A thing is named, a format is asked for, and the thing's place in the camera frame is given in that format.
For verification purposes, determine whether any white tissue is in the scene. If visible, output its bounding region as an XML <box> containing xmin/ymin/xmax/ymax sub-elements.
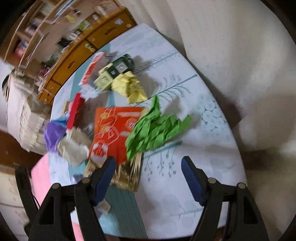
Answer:
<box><xmin>57</xmin><ymin>127</ymin><xmax>92</xmax><ymax>167</ymax></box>

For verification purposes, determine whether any orange red snack bag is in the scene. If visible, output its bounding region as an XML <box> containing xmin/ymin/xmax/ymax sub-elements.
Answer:
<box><xmin>83</xmin><ymin>106</ymin><xmax>148</xmax><ymax>192</ymax></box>

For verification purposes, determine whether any purple plastic bag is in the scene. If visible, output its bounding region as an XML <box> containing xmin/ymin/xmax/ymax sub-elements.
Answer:
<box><xmin>44</xmin><ymin>122</ymin><xmax>66</xmax><ymax>152</ymax></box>

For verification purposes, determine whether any green paper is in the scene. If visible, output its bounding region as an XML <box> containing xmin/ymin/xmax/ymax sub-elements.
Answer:
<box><xmin>125</xmin><ymin>96</ymin><xmax>192</xmax><ymax>161</ymax></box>

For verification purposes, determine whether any blue face mask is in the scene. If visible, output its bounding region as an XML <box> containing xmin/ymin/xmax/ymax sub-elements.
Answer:
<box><xmin>51</xmin><ymin>113</ymin><xmax>69</xmax><ymax>128</ymax></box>

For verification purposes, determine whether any red paper sheet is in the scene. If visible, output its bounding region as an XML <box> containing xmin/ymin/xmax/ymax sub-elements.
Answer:
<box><xmin>66</xmin><ymin>93</ymin><xmax>85</xmax><ymax>130</ymax></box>

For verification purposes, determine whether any green cream small box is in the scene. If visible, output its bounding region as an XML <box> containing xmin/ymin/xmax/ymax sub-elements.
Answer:
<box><xmin>94</xmin><ymin>54</ymin><xmax>134</xmax><ymax>91</ymax></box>

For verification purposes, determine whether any yellow paper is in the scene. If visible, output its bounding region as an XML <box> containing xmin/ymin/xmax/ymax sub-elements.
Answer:
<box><xmin>111</xmin><ymin>71</ymin><xmax>148</xmax><ymax>104</ymax></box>

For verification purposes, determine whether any red white carton box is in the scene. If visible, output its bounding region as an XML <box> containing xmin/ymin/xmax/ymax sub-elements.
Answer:
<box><xmin>78</xmin><ymin>52</ymin><xmax>105</xmax><ymax>86</ymax></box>

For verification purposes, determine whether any pink bed blanket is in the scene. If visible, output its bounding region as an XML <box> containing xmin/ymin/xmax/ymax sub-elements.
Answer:
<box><xmin>30</xmin><ymin>152</ymin><xmax>84</xmax><ymax>241</ymax></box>

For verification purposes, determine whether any patterned tablecloth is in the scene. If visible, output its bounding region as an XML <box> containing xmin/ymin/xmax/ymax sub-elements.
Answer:
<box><xmin>30</xmin><ymin>22</ymin><xmax>247</xmax><ymax>240</ymax></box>

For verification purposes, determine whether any wooden desk with drawers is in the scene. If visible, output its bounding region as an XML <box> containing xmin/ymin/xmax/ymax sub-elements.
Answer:
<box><xmin>37</xmin><ymin>7</ymin><xmax>137</xmax><ymax>104</ymax></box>

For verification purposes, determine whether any white floral curtain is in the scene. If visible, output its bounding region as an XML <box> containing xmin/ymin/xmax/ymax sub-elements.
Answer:
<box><xmin>121</xmin><ymin>1</ymin><xmax>295</xmax><ymax>240</ymax></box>

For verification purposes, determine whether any wooden bookshelf hutch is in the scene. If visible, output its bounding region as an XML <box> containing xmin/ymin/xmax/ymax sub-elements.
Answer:
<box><xmin>1</xmin><ymin>1</ymin><xmax>122</xmax><ymax>75</ymax></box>

